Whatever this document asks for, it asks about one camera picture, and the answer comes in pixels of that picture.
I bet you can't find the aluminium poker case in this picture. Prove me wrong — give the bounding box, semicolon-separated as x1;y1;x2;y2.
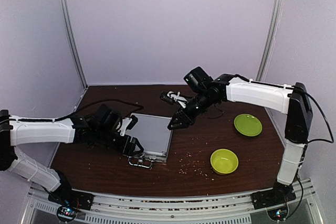
126;113;173;169

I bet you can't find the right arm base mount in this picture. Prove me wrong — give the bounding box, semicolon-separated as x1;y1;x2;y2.
251;181;296;222

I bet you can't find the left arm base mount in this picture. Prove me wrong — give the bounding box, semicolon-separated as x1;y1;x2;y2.
46;171;93;223

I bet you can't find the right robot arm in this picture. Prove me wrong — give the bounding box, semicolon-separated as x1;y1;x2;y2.
164;74;335;197

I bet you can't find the green plate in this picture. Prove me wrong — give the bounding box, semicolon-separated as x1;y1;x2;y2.
234;114;263;137

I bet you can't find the right frame post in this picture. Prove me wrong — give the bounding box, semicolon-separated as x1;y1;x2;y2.
256;0;284;81

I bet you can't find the green bowl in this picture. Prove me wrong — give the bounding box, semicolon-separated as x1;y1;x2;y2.
210;148;239;175

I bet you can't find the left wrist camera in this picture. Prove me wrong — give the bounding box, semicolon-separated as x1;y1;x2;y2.
118;115;138;136

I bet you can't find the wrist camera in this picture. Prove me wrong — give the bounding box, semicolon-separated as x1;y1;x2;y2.
160;91;188;108
118;115;138;136

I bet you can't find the frame post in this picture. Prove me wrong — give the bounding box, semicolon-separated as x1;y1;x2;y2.
256;0;284;81
60;0;88;89

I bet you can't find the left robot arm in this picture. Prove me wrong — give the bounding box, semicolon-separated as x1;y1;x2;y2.
1;99;144;205

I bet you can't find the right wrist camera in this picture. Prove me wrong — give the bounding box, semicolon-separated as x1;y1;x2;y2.
160;91;188;108

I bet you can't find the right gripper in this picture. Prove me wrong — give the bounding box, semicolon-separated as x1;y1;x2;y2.
167;89;216;130

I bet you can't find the left frame post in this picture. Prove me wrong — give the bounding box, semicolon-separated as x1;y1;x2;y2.
60;0;88;89

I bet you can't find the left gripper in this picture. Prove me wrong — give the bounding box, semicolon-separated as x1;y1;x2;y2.
95;127;144;157

